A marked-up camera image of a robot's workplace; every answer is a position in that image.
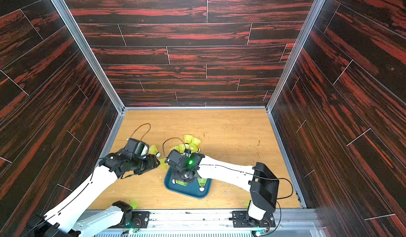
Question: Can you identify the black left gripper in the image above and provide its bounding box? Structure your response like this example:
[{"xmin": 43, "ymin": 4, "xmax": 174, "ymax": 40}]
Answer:
[{"xmin": 132, "ymin": 153, "xmax": 162, "ymax": 174}]

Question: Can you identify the yellow shuttlecock two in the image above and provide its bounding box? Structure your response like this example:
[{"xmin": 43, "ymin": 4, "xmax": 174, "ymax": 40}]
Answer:
[{"xmin": 172, "ymin": 179, "xmax": 188, "ymax": 186}]

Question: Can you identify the yellow shuttlecock one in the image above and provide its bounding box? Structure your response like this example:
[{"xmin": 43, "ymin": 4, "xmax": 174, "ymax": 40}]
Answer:
[{"xmin": 197, "ymin": 178, "xmax": 207, "ymax": 192}]

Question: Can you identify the yellow shuttlecock three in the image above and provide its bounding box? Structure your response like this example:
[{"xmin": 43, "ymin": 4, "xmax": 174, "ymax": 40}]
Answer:
[{"xmin": 159, "ymin": 158, "xmax": 168, "ymax": 169}]

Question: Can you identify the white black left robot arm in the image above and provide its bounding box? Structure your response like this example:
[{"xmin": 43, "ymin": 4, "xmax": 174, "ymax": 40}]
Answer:
[{"xmin": 30, "ymin": 153, "xmax": 160, "ymax": 237}]

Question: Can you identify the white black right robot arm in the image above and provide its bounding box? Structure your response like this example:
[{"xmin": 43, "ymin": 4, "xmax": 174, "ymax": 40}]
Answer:
[{"xmin": 166, "ymin": 150, "xmax": 280, "ymax": 221}]

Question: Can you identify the teal plastic storage tray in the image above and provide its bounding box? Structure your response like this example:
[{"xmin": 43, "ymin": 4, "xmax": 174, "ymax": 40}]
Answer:
[{"xmin": 164, "ymin": 168, "xmax": 212, "ymax": 199}]

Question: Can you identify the yellow shuttlecock seven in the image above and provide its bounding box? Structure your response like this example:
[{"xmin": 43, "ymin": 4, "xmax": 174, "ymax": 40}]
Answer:
[{"xmin": 170, "ymin": 144, "xmax": 187, "ymax": 154}]

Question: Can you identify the yellow shuttlecock four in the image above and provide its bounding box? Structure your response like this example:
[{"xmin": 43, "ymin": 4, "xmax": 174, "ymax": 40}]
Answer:
[{"xmin": 149, "ymin": 145, "xmax": 161, "ymax": 158}]

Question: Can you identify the yellow shuttlecock six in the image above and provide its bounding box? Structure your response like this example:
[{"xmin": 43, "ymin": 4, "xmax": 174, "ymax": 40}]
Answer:
[{"xmin": 190, "ymin": 137, "xmax": 202, "ymax": 148}]

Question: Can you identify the yellow shuttlecock five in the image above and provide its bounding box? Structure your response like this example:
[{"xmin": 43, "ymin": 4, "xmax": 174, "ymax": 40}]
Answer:
[{"xmin": 184, "ymin": 134, "xmax": 195, "ymax": 145}]

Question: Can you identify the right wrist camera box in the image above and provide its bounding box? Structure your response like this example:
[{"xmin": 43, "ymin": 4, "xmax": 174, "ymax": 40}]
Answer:
[{"xmin": 165, "ymin": 150, "xmax": 184, "ymax": 169}]

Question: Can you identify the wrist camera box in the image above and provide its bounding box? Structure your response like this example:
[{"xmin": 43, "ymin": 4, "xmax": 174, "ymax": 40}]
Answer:
[
  {"xmin": 124, "ymin": 138, "xmax": 149, "ymax": 156},
  {"xmin": 165, "ymin": 150, "xmax": 184, "ymax": 169}
]

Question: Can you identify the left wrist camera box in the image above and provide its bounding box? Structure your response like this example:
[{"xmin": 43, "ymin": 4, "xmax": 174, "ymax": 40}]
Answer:
[{"xmin": 124, "ymin": 138, "xmax": 149, "ymax": 156}]

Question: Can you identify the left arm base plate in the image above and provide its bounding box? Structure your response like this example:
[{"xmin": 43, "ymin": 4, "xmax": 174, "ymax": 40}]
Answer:
[{"xmin": 125, "ymin": 211, "xmax": 150, "ymax": 230}]

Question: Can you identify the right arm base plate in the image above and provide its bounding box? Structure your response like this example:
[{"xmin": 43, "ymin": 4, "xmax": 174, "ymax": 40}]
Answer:
[{"xmin": 229, "ymin": 210, "xmax": 276, "ymax": 228}]

